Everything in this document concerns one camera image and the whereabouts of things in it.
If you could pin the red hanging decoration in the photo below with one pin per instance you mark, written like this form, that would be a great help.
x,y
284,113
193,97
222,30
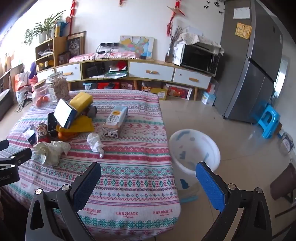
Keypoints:
x,y
170,25

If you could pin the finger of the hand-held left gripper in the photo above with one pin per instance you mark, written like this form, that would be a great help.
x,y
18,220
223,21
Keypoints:
x,y
19,156
3,145

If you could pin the lace cloth cover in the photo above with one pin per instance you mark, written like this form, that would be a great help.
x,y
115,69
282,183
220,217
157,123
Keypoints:
x,y
196,38

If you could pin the orange peel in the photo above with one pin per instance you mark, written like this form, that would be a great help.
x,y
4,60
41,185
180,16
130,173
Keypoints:
x,y
64,135

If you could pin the vase of dried flowers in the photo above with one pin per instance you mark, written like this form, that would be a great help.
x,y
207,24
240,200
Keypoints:
x,y
172,48

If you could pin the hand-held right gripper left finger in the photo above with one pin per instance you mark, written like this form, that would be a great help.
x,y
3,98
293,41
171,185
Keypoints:
x,y
89,183

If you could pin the small crumpled white tissue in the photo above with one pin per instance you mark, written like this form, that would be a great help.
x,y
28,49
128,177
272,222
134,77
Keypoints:
x,y
94,142

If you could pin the framed picture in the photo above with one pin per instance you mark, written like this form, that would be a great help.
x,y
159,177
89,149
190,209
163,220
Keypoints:
x,y
75,46

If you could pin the black plastic tray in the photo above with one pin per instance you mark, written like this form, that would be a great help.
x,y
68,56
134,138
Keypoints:
x,y
52,125

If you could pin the red drink can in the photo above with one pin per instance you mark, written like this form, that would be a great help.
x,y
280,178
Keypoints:
x,y
42,134

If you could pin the wooden shelf unit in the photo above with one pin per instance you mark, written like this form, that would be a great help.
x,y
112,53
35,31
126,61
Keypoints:
x,y
59,44

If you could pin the blue snack box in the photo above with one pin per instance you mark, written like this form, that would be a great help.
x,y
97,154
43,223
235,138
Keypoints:
x,y
67,113

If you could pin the patterned tablecloth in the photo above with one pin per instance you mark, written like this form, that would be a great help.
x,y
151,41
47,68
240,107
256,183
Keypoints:
x,y
129,166

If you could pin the white wooden tv cabinet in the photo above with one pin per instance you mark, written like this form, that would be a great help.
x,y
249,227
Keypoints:
x,y
150,69

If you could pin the white plastic bin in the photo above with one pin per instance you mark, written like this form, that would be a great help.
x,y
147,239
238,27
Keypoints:
x,y
196,148

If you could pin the blue plastic stool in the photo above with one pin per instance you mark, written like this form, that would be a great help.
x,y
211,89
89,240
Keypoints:
x,y
268,118

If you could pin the red picture box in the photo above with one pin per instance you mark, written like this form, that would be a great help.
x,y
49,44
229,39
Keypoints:
x,y
179,91

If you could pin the colourful map board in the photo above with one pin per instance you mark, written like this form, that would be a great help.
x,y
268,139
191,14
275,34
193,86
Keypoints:
x,y
138,46

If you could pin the milk carton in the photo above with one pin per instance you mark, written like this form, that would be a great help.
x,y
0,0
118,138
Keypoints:
x,y
115,120

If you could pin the grey sofa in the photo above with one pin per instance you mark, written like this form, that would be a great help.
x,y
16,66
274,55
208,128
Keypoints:
x,y
5,104

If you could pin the large white tissue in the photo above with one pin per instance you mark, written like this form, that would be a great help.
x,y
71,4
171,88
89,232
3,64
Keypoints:
x,y
52,151

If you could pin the grey refrigerator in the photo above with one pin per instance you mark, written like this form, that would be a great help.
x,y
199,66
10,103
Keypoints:
x,y
249,69

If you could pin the glass jar of oranges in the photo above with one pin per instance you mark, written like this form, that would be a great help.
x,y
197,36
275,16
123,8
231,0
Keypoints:
x,y
41,95

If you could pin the yellow and blue box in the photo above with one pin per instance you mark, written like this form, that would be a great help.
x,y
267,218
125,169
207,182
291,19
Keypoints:
x,y
208,98

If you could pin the white paper sheet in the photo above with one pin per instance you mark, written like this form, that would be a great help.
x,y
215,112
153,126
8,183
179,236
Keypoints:
x,y
241,13

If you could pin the potted green plant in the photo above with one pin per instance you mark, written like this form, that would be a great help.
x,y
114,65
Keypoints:
x,y
47,24

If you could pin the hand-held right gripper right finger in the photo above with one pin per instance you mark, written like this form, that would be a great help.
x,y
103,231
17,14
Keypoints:
x,y
209,185

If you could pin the yellow paper note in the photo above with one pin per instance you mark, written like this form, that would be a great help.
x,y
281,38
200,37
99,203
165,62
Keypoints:
x,y
242,30

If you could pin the glass jar of seeds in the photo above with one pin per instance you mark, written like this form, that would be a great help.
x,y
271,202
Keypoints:
x,y
60,89

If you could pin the black microwave oven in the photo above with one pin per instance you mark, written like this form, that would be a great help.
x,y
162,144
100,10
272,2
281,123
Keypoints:
x,y
198,60

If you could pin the small blue white packet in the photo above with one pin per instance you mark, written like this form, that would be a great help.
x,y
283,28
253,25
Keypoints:
x,y
29,135

